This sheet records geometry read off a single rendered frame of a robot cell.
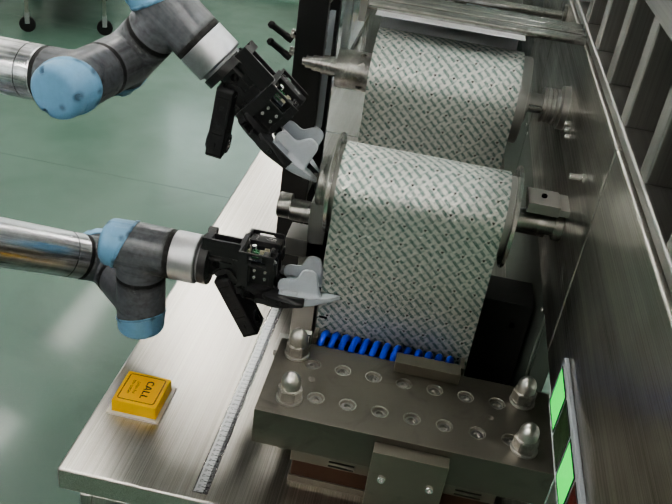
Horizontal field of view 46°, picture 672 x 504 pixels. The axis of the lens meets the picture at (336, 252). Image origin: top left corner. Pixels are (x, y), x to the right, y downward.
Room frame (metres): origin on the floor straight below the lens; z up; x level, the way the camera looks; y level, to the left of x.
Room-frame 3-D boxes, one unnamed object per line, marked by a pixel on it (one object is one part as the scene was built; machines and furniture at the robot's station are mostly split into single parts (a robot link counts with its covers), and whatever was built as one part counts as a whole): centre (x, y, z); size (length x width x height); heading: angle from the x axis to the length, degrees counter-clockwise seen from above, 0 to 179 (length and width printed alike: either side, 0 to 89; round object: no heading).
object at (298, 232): (1.08, 0.05, 1.05); 0.06 x 0.05 x 0.31; 84
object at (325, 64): (1.30, 0.07, 1.34); 0.06 x 0.03 x 0.03; 84
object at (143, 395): (0.90, 0.26, 0.91); 0.07 x 0.07 x 0.02; 84
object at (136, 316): (1.02, 0.30, 1.01); 0.11 x 0.08 x 0.11; 42
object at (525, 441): (0.78, -0.28, 1.05); 0.04 x 0.04 x 0.04
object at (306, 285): (0.96, 0.03, 1.12); 0.09 x 0.03 x 0.06; 83
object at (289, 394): (0.81, 0.03, 1.05); 0.04 x 0.04 x 0.04
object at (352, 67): (1.29, 0.01, 1.34); 0.06 x 0.06 x 0.06; 84
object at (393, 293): (0.97, -0.10, 1.11); 0.23 x 0.01 x 0.18; 84
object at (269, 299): (0.96, 0.08, 1.09); 0.09 x 0.05 x 0.02; 83
